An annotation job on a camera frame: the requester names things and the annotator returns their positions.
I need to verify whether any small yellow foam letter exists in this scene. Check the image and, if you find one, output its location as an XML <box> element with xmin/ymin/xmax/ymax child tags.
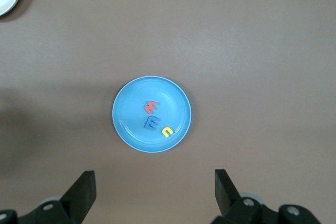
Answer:
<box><xmin>161</xmin><ymin>126</ymin><xmax>174</xmax><ymax>138</ymax></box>

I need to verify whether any blue plate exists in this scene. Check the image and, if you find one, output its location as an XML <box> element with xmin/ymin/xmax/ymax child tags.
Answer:
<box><xmin>112</xmin><ymin>76</ymin><xmax>193</xmax><ymax>153</ymax></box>

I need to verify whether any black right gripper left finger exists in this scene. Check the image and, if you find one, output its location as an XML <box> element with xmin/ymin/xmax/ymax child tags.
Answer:
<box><xmin>0</xmin><ymin>170</ymin><xmax>97</xmax><ymax>224</ymax></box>

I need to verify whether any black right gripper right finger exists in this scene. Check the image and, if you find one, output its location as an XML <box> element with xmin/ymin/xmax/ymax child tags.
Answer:
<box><xmin>211</xmin><ymin>169</ymin><xmax>321</xmax><ymax>224</ymax></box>

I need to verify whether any blue foam letter E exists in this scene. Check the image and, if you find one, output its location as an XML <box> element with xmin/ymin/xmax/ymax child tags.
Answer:
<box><xmin>143</xmin><ymin>115</ymin><xmax>161</xmax><ymax>131</ymax></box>

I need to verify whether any red lowercase foam letter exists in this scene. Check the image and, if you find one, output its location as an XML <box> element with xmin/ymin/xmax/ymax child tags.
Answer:
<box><xmin>143</xmin><ymin>100</ymin><xmax>159</xmax><ymax>113</ymax></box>

